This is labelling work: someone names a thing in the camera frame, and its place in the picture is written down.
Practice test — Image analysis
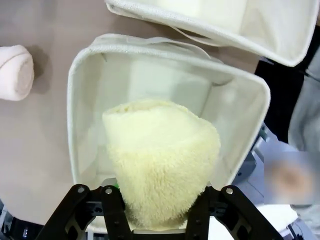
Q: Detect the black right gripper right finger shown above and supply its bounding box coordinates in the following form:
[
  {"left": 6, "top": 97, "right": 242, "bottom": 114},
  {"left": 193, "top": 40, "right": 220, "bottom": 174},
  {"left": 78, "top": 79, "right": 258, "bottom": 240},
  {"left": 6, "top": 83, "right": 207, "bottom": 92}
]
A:
[{"left": 184, "top": 185, "right": 281, "bottom": 240}]

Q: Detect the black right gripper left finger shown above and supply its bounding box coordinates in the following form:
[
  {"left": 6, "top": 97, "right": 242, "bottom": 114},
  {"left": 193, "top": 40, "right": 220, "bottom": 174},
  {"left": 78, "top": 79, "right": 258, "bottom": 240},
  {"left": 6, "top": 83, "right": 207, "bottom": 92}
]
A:
[{"left": 37, "top": 184, "right": 134, "bottom": 240}]

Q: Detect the yellow fluffy towel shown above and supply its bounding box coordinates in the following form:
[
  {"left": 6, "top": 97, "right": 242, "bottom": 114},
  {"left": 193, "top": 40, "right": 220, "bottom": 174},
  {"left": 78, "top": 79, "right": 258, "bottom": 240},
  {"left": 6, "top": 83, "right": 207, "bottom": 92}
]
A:
[{"left": 101, "top": 97, "right": 221, "bottom": 231}]

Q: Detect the white fluffy towel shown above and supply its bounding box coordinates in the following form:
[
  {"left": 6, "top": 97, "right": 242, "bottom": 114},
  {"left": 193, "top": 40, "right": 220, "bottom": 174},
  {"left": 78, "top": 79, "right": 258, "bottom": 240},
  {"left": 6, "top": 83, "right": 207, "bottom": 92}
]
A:
[{"left": 0, "top": 44, "right": 35, "bottom": 102}]

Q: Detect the cream fabric basket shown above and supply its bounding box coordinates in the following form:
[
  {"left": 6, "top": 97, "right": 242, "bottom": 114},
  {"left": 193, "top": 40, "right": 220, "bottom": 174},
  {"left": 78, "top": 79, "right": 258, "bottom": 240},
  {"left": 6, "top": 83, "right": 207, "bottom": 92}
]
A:
[
  {"left": 104, "top": 0, "right": 318, "bottom": 68},
  {"left": 66, "top": 33, "right": 272, "bottom": 235}
]

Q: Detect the person in grey hoodie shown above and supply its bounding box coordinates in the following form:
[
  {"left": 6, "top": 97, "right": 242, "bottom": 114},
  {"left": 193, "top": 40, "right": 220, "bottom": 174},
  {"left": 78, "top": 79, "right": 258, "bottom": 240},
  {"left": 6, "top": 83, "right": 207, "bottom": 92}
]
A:
[{"left": 287, "top": 48, "right": 320, "bottom": 226}]

